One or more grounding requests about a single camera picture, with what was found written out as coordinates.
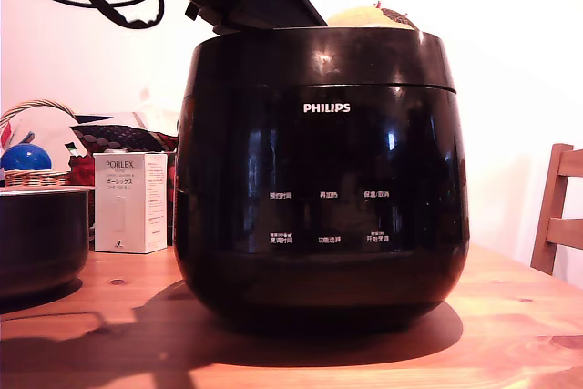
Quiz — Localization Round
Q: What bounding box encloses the black rice cooker lid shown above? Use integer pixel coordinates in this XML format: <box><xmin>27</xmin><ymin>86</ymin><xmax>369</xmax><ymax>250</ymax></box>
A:
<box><xmin>179</xmin><ymin>26</ymin><xmax>458</xmax><ymax>99</ymax></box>

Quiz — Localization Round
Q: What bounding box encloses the black Philips rice cooker body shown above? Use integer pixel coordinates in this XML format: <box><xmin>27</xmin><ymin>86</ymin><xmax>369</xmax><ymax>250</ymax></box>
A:
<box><xmin>173</xmin><ymin>82</ymin><xmax>471</xmax><ymax>332</ymax></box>

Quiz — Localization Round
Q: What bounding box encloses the tan domed hat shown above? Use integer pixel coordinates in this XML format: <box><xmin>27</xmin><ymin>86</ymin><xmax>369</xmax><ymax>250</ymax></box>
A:
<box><xmin>324</xmin><ymin>2</ymin><xmax>420</xmax><ymax>31</ymax></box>

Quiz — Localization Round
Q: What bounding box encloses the white folded paper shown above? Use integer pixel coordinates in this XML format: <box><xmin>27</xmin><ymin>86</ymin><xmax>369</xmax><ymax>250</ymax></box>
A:
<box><xmin>133</xmin><ymin>87</ymin><xmax>181</xmax><ymax>131</ymax></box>

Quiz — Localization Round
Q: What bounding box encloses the dark dotted fabric bag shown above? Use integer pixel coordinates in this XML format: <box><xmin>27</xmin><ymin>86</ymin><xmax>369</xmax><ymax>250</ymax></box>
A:
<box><xmin>70</xmin><ymin>114</ymin><xmax>179</xmax><ymax>154</ymax></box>

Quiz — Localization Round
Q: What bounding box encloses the red knitted cloth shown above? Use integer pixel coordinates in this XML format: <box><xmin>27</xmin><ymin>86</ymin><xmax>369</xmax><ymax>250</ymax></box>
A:
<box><xmin>67</xmin><ymin>153</ymin><xmax>96</xmax><ymax>188</ymax></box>

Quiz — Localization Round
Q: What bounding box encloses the white Porlex box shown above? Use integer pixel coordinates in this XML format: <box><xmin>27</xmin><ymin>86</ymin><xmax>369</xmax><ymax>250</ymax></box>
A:
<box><xmin>93</xmin><ymin>151</ymin><xmax>169</xmax><ymax>254</ymax></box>

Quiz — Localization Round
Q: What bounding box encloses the blue ball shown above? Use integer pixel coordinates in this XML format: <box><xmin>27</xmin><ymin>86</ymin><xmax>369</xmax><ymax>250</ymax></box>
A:
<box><xmin>0</xmin><ymin>143</ymin><xmax>53</xmax><ymax>172</ymax></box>

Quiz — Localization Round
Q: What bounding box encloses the woven wicker basket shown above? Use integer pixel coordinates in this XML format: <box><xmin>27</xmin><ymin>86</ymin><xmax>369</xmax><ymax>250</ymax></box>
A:
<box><xmin>0</xmin><ymin>97</ymin><xmax>81</xmax><ymax>188</ymax></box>

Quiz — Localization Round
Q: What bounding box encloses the black inner cooking pot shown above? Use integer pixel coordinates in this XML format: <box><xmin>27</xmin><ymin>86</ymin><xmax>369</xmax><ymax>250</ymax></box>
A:
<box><xmin>0</xmin><ymin>185</ymin><xmax>95</xmax><ymax>299</ymax></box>

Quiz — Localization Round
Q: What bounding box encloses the wooden chair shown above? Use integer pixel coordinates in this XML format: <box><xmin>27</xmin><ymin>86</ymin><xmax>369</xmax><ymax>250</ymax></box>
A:
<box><xmin>529</xmin><ymin>142</ymin><xmax>583</xmax><ymax>277</ymax></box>

